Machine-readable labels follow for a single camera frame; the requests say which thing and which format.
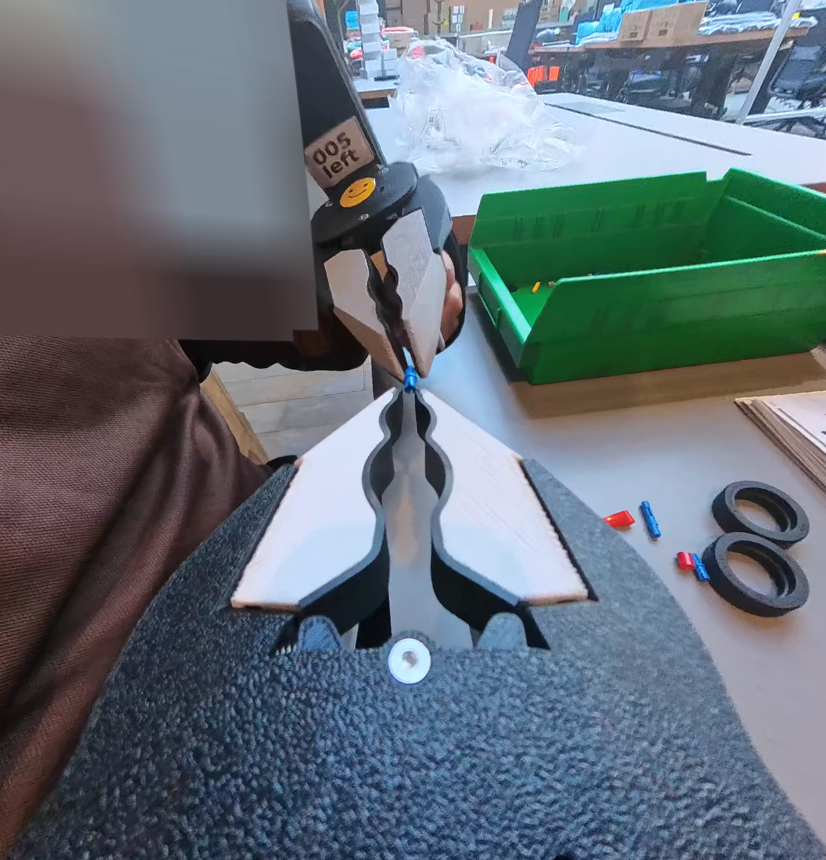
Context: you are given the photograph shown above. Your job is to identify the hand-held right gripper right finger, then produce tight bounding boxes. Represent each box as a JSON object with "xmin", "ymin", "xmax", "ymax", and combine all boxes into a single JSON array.
[{"xmin": 415, "ymin": 388, "xmax": 590, "ymax": 606}]

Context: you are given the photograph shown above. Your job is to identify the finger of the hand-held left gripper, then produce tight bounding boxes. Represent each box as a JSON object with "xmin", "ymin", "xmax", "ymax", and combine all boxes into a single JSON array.
[
  {"xmin": 383, "ymin": 208, "xmax": 447, "ymax": 378},
  {"xmin": 323, "ymin": 249, "xmax": 406, "ymax": 377}
]

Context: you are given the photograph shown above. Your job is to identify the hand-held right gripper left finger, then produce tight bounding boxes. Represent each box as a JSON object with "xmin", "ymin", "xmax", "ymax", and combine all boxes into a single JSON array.
[{"xmin": 230, "ymin": 387, "xmax": 406, "ymax": 612}]

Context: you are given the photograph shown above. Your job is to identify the green plastic bin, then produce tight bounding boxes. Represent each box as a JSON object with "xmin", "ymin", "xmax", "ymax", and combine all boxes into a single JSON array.
[{"xmin": 467, "ymin": 168, "xmax": 826, "ymax": 387}]

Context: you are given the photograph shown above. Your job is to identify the person's left forearm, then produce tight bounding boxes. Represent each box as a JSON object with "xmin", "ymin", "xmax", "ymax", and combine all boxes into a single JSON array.
[{"xmin": 178, "ymin": 339, "xmax": 375, "ymax": 372}]

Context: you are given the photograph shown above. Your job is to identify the grey desk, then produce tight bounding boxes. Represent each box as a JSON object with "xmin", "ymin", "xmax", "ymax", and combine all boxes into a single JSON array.
[{"xmin": 373, "ymin": 296, "xmax": 826, "ymax": 847}]

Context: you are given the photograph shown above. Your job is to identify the background desk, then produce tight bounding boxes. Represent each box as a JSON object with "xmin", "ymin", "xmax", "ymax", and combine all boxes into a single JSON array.
[{"xmin": 356, "ymin": 90, "xmax": 826, "ymax": 220}]

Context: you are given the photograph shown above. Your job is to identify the person's left hand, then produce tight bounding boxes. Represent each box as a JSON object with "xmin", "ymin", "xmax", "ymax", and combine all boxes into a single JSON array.
[{"xmin": 442, "ymin": 269, "xmax": 468, "ymax": 338}]

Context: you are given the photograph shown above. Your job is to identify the clear plastic bags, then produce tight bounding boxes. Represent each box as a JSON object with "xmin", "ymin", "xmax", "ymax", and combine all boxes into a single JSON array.
[{"xmin": 391, "ymin": 37, "xmax": 579, "ymax": 173}]

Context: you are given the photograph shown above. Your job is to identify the black rubber toy tire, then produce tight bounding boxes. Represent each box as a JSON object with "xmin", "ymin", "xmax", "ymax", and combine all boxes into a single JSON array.
[
  {"xmin": 701, "ymin": 531, "xmax": 811, "ymax": 618},
  {"xmin": 711, "ymin": 480, "xmax": 811, "ymax": 549}
]

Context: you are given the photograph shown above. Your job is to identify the person's brown sweater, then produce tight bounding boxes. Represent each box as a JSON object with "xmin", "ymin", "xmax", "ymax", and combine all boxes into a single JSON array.
[{"xmin": 0, "ymin": 336, "xmax": 274, "ymax": 860}]

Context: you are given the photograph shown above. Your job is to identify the background workbench with boxes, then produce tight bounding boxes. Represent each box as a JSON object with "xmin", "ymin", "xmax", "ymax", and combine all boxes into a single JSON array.
[{"xmin": 530, "ymin": 0, "xmax": 826, "ymax": 122}]

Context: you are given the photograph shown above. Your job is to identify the open instruction booklet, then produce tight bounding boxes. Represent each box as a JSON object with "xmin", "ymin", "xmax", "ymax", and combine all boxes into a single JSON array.
[{"xmin": 736, "ymin": 388, "xmax": 826, "ymax": 509}]

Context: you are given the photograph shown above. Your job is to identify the black office chair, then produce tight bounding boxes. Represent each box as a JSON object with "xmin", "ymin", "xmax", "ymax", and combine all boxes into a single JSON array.
[{"xmin": 749, "ymin": 27, "xmax": 826, "ymax": 126}]

